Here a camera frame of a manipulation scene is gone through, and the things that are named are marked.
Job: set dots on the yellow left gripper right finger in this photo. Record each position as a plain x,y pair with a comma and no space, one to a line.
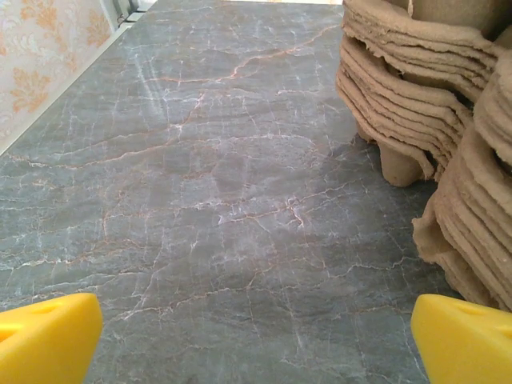
468,348

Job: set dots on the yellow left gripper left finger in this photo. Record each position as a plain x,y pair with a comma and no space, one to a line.
44,344

